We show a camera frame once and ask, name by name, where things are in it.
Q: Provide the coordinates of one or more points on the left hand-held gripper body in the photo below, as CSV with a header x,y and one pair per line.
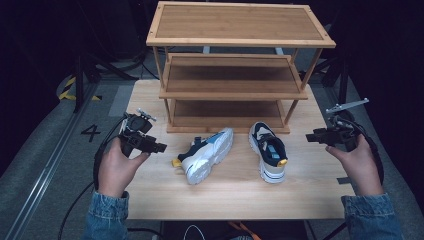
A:
x,y
138,128

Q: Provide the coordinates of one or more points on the wooden three-tier shoe rack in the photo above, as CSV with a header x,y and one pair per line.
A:
x,y
233,26

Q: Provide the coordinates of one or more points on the person's right hand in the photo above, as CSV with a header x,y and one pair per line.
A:
x,y
360,166

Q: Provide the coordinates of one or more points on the grey tape piece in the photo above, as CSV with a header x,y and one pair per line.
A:
x,y
343,180

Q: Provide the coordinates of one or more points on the person's left hand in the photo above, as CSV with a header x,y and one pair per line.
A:
x,y
115,170

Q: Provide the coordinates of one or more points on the white navy sneaker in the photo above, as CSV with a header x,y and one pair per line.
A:
x,y
208,151
268,146

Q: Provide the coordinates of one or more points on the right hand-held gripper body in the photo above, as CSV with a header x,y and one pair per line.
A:
x,y
340,131

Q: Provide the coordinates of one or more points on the black metal stand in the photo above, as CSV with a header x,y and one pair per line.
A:
x,y
343,80
80,80

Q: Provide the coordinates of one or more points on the yellow black hazard tape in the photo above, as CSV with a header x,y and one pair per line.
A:
x,y
68,95

